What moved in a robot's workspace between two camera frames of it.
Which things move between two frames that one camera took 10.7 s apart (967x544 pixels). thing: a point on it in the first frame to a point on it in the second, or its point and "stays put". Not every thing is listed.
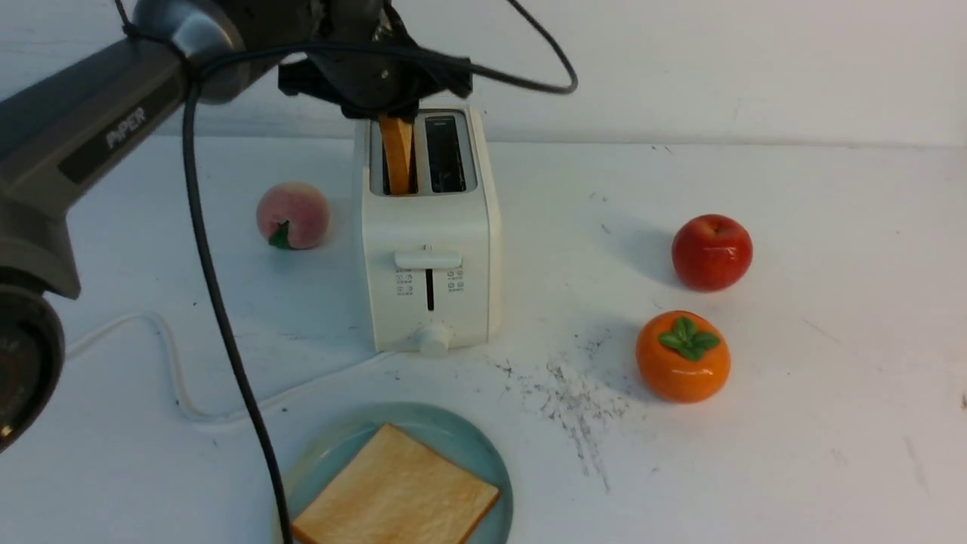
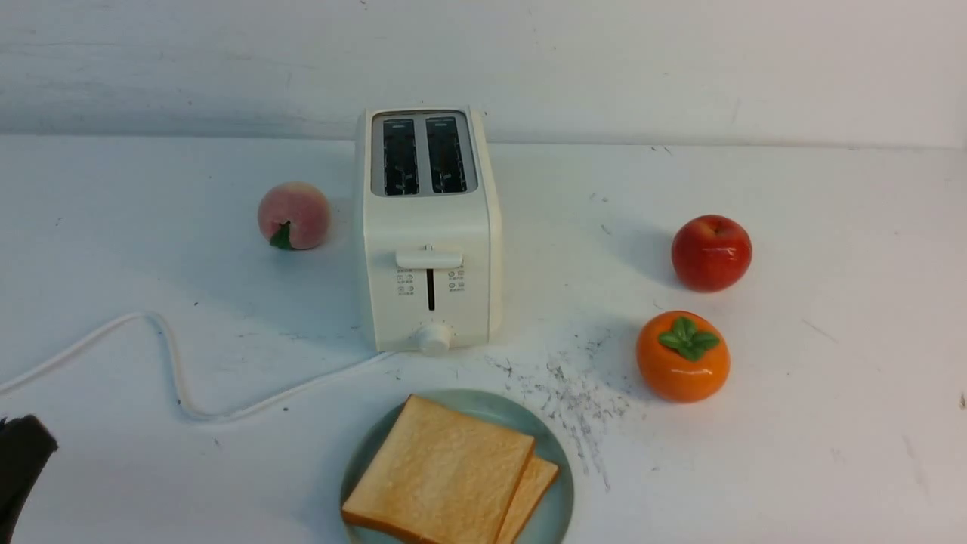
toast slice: (396, 491) to (535, 482)
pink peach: (292, 214) stays put
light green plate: (444, 434) to (551, 515)
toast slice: (397, 132) to (439, 477)
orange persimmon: (683, 357) stays put
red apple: (712, 252) stays put
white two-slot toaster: (433, 256) stays put
